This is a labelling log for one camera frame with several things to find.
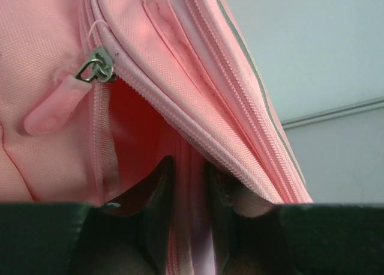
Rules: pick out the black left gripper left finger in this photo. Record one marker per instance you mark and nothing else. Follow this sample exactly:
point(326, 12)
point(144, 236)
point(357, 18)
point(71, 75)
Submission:
point(128, 235)

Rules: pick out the pink student backpack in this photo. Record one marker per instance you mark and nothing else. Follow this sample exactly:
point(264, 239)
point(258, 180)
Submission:
point(95, 93)

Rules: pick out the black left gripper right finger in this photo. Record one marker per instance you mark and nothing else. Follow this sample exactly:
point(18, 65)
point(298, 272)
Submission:
point(254, 236)

